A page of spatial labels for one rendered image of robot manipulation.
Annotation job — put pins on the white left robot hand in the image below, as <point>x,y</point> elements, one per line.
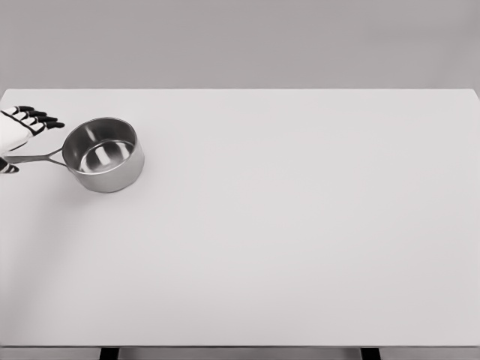
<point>14,129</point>

